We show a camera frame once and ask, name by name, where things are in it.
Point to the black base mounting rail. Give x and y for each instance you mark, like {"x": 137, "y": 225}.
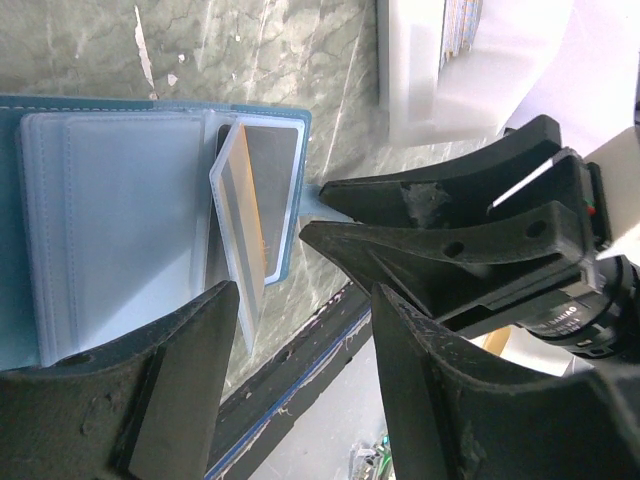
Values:
{"x": 257, "y": 416}

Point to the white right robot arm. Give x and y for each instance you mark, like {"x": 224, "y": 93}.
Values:
{"x": 589, "y": 88}

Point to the blue card holder wallet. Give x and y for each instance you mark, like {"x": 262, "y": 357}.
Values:
{"x": 107, "y": 217}

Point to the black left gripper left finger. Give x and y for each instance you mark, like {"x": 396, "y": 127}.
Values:
{"x": 142, "y": 406}

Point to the white card tray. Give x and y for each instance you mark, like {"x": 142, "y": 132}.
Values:
{"x": 458, "y": 70}

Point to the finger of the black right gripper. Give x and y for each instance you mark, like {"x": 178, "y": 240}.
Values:
{"x": 446, "y": 273}
{"x": 460, "y": 192}

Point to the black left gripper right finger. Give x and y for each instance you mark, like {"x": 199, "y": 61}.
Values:
{"x": 456, "y": 411}

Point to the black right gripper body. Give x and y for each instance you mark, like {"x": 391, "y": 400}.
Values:
{"x": 591, "y": 314}

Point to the gold magnetic stripe card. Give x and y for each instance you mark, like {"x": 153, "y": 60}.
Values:
{"x": 235, "y": 202}

